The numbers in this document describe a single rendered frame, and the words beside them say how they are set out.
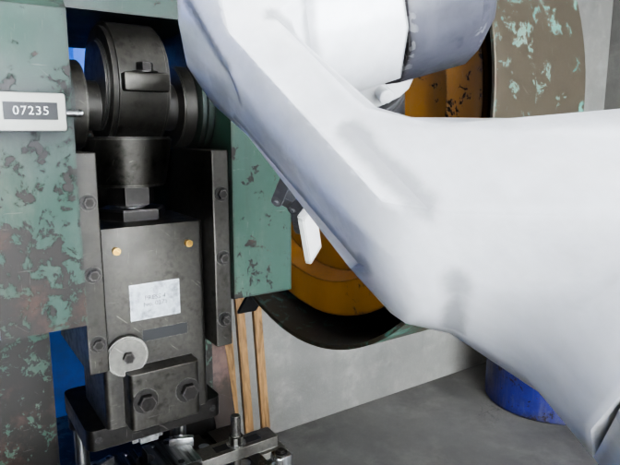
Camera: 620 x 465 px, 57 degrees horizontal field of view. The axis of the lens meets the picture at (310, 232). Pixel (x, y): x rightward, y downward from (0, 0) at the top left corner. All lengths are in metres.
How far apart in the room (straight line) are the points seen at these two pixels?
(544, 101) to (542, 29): 0.08
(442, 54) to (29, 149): 0.50
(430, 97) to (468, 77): 0.11
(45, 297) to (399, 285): 0.59
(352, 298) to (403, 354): 2.01
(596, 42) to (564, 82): 3.18
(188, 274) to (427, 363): 2.38
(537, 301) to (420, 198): 0.05
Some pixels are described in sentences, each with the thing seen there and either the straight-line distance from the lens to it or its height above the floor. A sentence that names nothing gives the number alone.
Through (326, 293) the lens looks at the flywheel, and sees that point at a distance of 1.03.
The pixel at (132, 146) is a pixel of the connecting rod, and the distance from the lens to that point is 0.82.
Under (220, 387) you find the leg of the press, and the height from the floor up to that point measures 0.75.
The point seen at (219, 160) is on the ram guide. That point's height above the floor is 1.26.
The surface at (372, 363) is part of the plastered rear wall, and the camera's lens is 2.84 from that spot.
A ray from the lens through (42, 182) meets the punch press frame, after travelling 0.72.
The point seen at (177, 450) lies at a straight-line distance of 1.02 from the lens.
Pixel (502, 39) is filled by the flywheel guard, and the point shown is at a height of 1.40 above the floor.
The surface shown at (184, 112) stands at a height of 1.32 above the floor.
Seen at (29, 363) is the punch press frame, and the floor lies 0.91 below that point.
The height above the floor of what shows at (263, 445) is 0.75.
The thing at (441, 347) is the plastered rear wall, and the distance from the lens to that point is 3.16.
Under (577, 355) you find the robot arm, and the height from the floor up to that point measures 1.23.
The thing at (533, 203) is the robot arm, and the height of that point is 1.27.
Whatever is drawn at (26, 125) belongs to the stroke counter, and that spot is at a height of 1.30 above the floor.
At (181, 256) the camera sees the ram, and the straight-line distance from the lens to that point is 0.83.
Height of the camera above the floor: 1.29
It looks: 10 degrees down
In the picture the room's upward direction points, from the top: straight up
